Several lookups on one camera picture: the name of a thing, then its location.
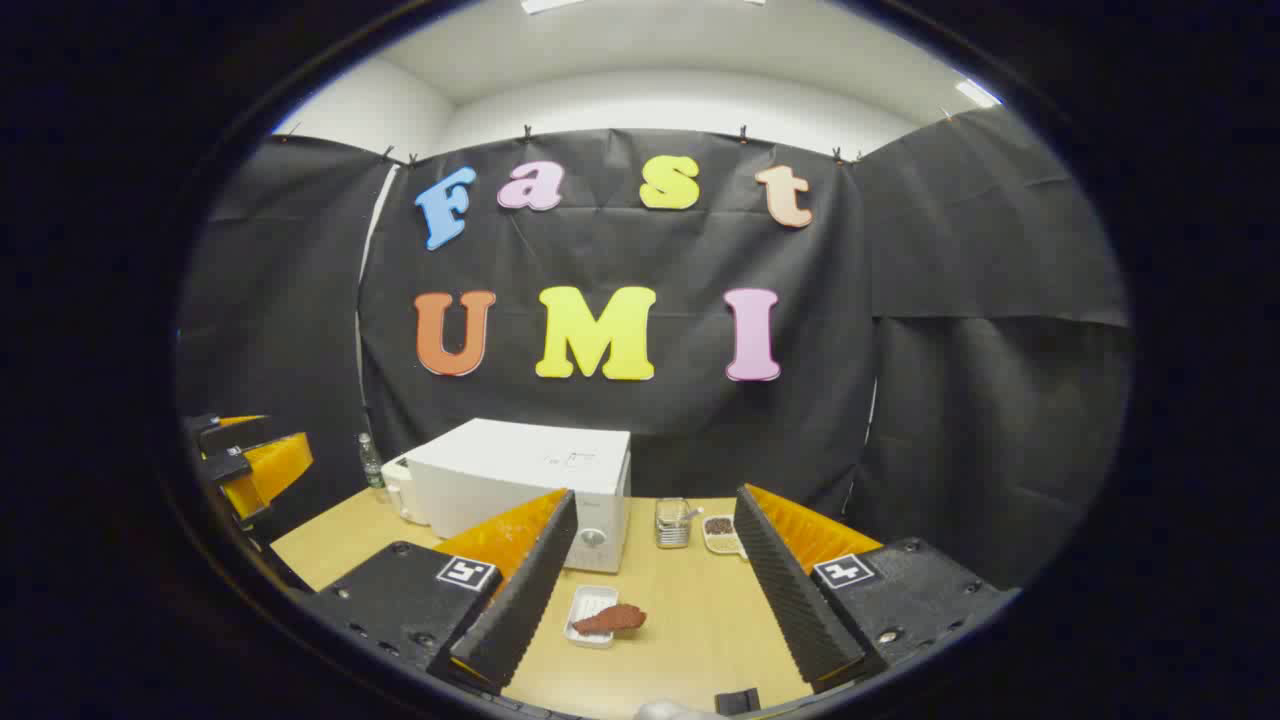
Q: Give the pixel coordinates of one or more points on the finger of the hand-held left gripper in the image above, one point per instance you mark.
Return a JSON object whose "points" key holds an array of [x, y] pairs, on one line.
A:
{"points": [[270, 470], [235, 435]]}

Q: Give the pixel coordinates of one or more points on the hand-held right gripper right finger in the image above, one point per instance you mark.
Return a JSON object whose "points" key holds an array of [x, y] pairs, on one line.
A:
{"points": [[790, 600]]}

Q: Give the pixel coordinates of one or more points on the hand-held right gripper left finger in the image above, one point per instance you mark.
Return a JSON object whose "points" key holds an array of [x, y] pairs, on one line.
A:
{"points": [[520, 600]]}

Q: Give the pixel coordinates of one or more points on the brown roasted meat piece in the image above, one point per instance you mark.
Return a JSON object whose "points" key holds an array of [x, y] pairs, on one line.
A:
{"points": [[612, 620]]}

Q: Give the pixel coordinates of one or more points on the white microwave oven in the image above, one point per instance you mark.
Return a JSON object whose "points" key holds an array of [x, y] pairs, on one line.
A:
{"points": [[500, 470]]}

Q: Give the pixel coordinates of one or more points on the white rectangular plastic tray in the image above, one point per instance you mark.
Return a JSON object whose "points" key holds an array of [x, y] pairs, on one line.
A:
{"points": [[585, 600]]}

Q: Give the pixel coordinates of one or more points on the clear plastic water bottle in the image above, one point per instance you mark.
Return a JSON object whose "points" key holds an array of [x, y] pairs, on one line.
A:
{"points": [[371, 470]]}

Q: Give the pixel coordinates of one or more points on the white divided dish with grains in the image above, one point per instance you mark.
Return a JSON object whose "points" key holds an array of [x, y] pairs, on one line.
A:
{"points": [[720, 527]]}

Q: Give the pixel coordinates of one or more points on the ribbed glass cup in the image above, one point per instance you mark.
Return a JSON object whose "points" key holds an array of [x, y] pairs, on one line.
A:
{"points": [[672, 530]]}

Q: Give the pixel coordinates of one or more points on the ceiling light panel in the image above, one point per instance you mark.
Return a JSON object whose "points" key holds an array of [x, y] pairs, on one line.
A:
{"points": [[548, 5], [978, 93]]}

